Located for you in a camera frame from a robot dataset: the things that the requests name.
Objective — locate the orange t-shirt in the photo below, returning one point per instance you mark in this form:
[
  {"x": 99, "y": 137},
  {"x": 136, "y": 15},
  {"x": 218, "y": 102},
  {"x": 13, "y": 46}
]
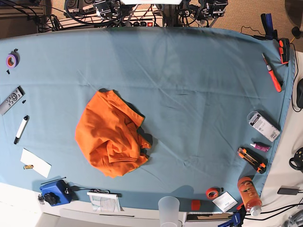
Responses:
[{"x": 107, "y": 134}]

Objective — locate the blue table cloth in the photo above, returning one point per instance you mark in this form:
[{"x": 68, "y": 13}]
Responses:
[{"x": 195, "y": 88}]

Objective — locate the black power strip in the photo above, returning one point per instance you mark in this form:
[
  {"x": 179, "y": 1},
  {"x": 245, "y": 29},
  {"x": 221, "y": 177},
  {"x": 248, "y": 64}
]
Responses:
[{"x": 140, "y": 24}]

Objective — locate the translucent plastic cup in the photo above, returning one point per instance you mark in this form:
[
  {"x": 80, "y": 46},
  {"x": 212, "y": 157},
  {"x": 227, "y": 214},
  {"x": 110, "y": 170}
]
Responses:
[{"x": 168, "y": 211}]

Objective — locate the red tape roll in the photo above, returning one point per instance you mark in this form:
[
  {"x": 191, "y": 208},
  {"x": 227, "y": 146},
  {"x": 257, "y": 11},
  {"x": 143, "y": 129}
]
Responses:
[{"x": 212, "y": 193}]

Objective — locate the small red block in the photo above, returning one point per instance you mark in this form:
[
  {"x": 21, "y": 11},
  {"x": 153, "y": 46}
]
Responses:
[{"x": 195, "y": 205}]

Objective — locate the white folded booklet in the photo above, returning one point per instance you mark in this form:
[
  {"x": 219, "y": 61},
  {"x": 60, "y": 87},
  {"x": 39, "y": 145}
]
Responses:
[{"x": 104, "y": 202}]

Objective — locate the clear plastic bit case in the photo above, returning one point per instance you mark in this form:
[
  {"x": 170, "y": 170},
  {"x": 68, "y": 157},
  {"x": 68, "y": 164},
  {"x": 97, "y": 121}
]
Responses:
[{"x": 262, "y": 125}]

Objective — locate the small pink glue tube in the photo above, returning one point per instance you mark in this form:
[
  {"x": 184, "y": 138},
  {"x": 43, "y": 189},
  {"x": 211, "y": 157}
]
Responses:
[{"x": 260, "y": 146}]

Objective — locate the white square note pad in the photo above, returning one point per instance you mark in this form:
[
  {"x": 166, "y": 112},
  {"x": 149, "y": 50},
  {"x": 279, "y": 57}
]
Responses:
[{"x": 225, "y": 202}]

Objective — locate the orange black utility knife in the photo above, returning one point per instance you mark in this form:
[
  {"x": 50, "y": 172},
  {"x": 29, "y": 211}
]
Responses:
[{"x": 253, "y": 159}]

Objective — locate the blue box with knob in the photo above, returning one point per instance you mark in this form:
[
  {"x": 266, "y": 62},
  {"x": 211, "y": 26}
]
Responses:
[{"x": 56, "y": 193}]

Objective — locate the white paper card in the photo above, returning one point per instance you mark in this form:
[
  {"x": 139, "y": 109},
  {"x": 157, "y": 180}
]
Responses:
[{"x": 39, "y": 165}]

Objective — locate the white marker pen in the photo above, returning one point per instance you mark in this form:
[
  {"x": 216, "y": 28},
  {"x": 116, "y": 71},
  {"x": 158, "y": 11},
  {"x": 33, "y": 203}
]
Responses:
[{"x": 21, "y": 129}]

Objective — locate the orange drink bottle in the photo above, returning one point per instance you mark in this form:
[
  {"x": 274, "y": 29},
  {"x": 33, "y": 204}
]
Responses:
[{"x": 249, "y": 196}]

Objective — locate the blue clamp bottom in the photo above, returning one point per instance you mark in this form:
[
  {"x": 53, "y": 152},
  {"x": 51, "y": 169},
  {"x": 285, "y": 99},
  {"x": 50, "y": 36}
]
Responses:
[{"x": 237, "y": 218}]

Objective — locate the blue clamp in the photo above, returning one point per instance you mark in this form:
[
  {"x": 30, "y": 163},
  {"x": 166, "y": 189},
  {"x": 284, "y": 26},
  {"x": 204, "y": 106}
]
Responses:
[
  {"x": 237, "y": 218},
  {"x": 270, "y": 32}
]

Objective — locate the small yellow battery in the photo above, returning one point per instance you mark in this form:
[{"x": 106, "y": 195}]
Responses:
[{"x": 28, "y": 167}]

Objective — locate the grey remote control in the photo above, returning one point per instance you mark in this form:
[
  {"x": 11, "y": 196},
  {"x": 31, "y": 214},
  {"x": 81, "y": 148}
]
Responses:
[{"x": 14, "y": 97}]

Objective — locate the blue clamp top right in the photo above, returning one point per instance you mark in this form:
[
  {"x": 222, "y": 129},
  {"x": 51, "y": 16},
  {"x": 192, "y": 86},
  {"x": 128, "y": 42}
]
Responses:
[{"x": 270, "y": 32}]

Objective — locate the purple tape roll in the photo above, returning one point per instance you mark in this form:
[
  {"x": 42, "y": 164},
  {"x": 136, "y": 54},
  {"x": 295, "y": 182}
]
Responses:
[{"x": 13, "y": 59}]

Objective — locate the orange black clamp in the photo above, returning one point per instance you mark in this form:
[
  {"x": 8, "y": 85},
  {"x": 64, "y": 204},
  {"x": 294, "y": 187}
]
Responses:
[{"x": 284, "y": 49}]

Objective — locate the black cable tie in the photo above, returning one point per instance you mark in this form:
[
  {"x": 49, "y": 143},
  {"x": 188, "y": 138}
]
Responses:
[{"x": 53, "y": 180}]

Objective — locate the orange handled screwdriver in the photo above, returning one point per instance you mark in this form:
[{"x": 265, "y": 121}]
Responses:
[{"x": 273, "y": 77}]

